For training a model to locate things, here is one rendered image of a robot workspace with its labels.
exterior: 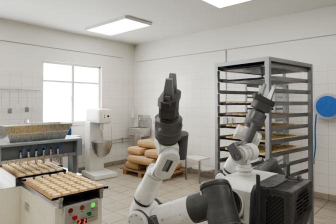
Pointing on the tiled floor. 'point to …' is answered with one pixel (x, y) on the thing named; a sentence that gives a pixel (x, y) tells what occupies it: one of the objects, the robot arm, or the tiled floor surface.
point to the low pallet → (146, 170)
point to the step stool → (198, 166)
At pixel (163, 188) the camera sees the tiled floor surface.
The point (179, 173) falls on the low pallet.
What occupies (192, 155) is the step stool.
